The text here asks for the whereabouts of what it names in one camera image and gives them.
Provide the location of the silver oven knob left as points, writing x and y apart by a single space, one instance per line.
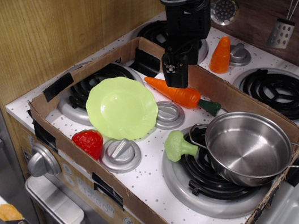
43 162

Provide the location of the silver stove knob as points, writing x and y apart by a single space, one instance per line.
239 56
120 156
170 115

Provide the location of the front left black burner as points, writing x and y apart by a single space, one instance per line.
72 103

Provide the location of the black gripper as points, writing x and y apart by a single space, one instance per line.
188 24

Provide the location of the orange toy cone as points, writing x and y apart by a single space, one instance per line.
220 59

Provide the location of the stainless steel pot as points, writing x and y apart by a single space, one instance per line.
248 149

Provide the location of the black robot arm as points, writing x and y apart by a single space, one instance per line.
188 23

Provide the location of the red toy strawberry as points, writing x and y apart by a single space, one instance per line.
91 141

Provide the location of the silver front stove knob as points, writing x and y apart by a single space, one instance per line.
120 156

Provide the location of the hanging metal grater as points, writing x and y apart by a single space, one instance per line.
282 30

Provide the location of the orange toy carrot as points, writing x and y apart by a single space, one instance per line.
186 97

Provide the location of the light green plastic plate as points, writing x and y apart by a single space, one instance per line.
122 108

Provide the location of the silver back stove knob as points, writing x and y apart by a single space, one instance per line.
239 56

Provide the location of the brown cardboard fence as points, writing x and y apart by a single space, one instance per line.
141 194

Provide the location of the silver centre stove knob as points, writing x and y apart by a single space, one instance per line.
170 115

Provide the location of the silver oven door handle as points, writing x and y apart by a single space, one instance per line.
62 206

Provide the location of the green toy broccoli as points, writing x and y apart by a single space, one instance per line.
175 146

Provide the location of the hanging metal strainer ladle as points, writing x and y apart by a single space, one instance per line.
224 12

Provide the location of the front right black burner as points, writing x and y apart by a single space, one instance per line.
194 182

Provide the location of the back right black burner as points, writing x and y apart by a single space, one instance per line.
274 87

